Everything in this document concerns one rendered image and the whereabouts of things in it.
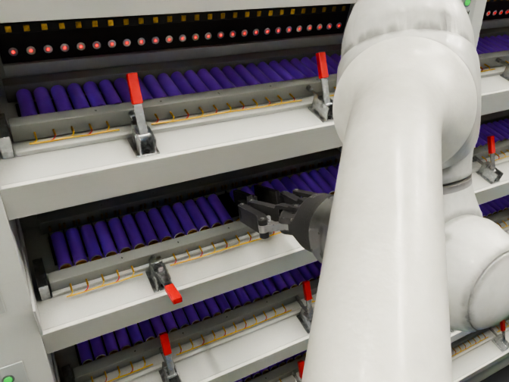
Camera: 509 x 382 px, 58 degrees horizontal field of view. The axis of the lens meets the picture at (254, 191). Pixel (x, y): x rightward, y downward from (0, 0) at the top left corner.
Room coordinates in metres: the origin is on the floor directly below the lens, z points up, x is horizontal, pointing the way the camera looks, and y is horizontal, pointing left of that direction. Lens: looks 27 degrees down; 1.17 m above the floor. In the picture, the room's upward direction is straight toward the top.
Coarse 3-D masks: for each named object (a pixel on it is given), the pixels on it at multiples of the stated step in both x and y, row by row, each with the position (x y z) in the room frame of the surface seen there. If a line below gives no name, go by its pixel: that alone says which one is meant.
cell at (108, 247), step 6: (102, 222) 0.59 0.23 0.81; (96, 228) 0.58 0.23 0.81; (102, 228) 0.57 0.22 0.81; (102, 234) 0.56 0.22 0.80; (108, 234) 0.57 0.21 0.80; (102, 240) 0.55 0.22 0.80; (108, 240) 0.55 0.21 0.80; (102, 246) 0.55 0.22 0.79; (108, 246) 0.54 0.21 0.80; (114, 246) 0.55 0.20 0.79; (108, 252) 0.54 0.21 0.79
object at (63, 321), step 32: (224, 192) 0.71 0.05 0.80; (32, 256) 0.53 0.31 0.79; (192, 256) 0.56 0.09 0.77; (224, 256) 0.57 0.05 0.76; (256, 256) 0.57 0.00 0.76; (288, 256) 0.59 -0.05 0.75; (32, 288) 0.45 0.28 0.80; (128, 288) 0.50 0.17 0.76; (192, 288) 0.51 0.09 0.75; (224, 288) 0.54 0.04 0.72; (64, 320) 0.44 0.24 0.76; (96, 320) 0.45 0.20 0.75; (128, 320) 0.47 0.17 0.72
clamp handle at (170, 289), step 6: (162, 270) 0.50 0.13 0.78; (162, 276) 0.50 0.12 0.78; (162, 282) 0.48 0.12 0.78; (168, 282) 0.48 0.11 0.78; (168, 288) 0.47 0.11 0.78; (174, 288) 0.47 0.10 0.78; (168, 294) 0.46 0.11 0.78; (174, 294) 0.45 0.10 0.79; (174, 300) 0.44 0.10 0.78; (180, 300) 0.45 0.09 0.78
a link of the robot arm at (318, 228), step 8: (328, 200) 0.45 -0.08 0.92; (320, 208) 0.44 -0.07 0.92; (328, 208) 0.43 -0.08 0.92; (320, 216) 0.43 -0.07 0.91; (328, 216) 0.42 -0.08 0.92; (312, 224) 0.43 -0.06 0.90; (320, 224) 0.42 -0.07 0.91; (328, 224) 0.41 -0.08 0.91; (312, 232) 0.43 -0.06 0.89; (320, 232) 0.41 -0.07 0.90; (312, 240) 0.43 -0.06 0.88; (320, 240) 0.41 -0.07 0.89; (312, 248) 0.43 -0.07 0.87; (320, 248) 0.41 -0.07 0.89; (320, 256) 0.41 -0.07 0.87
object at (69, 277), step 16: (224, 224) 0.60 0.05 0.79; (240, 224) 0.61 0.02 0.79; (176, 240) 0.56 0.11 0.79; (192, 240) 0.57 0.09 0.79; (208, 240) 0.58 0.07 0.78; (224, 240) 0.59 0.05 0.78; (112, 256) 0.52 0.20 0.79; (128, 256) 0.52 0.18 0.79; (144, 256) 0.53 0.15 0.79; (64, 272) 0.49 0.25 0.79; (80, 272) 0.49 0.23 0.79; (96, 272) 0.50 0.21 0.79; (112, 272) 0.51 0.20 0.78; (96, 288) 0.48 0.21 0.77
